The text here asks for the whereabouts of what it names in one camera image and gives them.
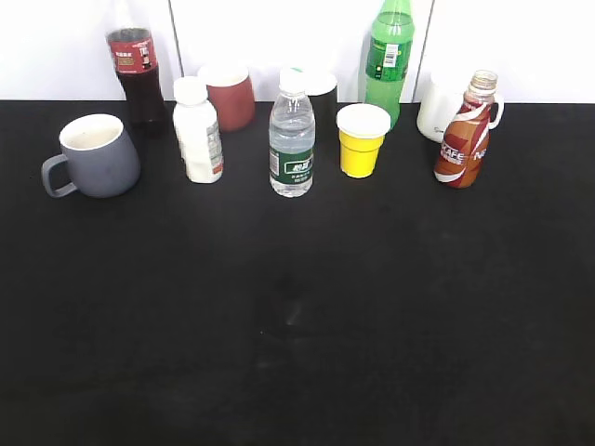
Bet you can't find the brown coffee drink bottle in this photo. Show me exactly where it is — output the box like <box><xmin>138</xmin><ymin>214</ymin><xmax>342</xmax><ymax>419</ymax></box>
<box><xmin>433</xmin><ymin>70</ymin><xmax>504</xmax><ymax>189</ymax></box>

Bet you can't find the grey ceramic mug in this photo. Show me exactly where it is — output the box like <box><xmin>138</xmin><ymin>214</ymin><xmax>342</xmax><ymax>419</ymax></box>
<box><xmin>41</xmin><ymin>113</ymin><xmax>140</xmax><ymax>198</ymax></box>

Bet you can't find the yellow paper cup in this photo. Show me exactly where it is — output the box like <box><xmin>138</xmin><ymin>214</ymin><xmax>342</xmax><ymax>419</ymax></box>
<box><xmin>336</xmin><ymin>103</ymin><xmax>390</xmax><ymax>178</ymax></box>

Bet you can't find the green sprite bottle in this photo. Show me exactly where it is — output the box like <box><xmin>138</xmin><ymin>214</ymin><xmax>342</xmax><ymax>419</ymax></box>
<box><xmin>364</xmin><ymin>0</ymin><xmax>415</xmax><ymax>129</ymax></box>

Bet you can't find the clear water bottle green label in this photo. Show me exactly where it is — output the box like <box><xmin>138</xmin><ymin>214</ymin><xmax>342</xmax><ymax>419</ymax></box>
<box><xmin>269</xmin><ymin>67</ymin><xmax>315</xmax><ymax>198</ymax></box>

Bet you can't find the black ceramic mug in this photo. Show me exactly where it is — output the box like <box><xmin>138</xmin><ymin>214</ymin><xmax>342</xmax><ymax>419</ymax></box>
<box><xmin>305</xmin><ymin>69</ymin><xmax>337</xmax><ymax>130</ymax></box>

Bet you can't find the white milk bottle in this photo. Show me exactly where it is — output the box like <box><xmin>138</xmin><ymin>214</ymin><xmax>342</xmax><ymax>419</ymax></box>
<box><xmin>173</xmin><ymin>76</ymin><xmax>224</xmax><ymax>184</ymax></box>

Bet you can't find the dark red ceramic mug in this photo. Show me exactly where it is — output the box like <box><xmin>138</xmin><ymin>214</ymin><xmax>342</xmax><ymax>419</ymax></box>
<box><xmin>197</xmin><ymin>62</ymin><xmax>256</xmax><ymax>133</ymax></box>

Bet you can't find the white ceramic mug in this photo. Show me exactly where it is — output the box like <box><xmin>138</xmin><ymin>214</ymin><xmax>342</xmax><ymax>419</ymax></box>
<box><xmin>416</xmin><ymin>69</ymin><xmax>504</xmax><ymax>143</ymax></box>

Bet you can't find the cola bottle red label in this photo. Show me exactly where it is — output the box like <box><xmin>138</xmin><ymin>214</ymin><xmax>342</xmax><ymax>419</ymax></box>
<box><xmin>105</xmin><ymin>1</ymin><xmax>167</xmax><ymax>138</ymax></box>

